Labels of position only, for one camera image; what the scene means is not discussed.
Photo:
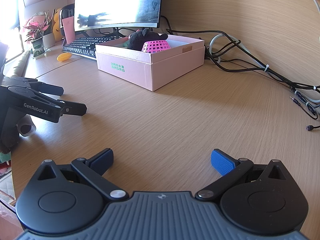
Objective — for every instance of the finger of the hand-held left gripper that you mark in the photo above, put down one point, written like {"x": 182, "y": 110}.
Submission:
{"x": 75, "y": 108}
{"x": 53, "y": 90}

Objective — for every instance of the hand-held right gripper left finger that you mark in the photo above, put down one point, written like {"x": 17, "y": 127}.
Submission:
{"x": 101, "y": 161}

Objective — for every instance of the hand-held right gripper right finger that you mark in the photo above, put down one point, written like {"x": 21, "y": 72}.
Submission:
{"x": 222, "y": 162}

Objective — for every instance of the pink cardboard box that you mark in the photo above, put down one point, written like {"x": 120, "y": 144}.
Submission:
{"x": 150, "y": 75}

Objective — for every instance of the black plush toy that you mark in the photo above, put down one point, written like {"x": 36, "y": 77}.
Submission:
{"x": 136, "y": 40}

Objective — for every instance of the pink toy net scoop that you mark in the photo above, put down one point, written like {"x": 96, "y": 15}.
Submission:
{"x": 147, "y": 45}

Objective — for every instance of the wooden desktop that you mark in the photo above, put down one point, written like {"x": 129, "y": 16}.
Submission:
{"x": 175, "y": 120}

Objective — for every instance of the person's left hand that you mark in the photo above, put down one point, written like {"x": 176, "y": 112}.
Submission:
{"x": 30, "y": 123}

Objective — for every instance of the yellow ridged toy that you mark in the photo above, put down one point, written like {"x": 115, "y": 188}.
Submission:
{"x": 64, "y": 57}

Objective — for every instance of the brown rolled tube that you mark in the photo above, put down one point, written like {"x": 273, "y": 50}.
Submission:
{"x": 21, "y": 63}

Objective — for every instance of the pink leaf potted plant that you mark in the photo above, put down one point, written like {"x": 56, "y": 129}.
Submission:
{"x": 37, "y": 50}

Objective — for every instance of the dried plant in white pot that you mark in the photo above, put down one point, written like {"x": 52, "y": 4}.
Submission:
{"x": 49, "y": 41}

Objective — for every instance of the black keyboard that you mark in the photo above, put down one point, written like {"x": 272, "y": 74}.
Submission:
{"x": 85, "y": 46}

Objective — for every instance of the pink card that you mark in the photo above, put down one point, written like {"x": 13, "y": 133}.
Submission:
{"x": 68, "y": 31}

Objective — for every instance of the yellow plush figure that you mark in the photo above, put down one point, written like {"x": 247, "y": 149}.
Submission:
{"x": 57, "y": 27}

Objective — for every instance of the black rounded object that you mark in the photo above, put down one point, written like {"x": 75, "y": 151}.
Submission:
{"x": 67, "y": 12}

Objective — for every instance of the black curved monitor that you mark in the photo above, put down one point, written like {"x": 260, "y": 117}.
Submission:
{"x": 150, "y": 5}

